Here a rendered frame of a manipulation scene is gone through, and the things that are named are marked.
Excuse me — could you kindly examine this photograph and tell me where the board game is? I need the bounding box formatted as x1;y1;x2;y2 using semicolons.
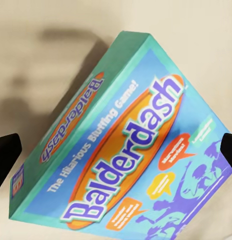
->
8;30;232;240

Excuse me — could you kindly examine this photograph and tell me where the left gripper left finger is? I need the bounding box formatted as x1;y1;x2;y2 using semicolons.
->
0;133;22;187

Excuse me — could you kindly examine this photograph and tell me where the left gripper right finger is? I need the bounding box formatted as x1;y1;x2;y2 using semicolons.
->
220;132;232;167

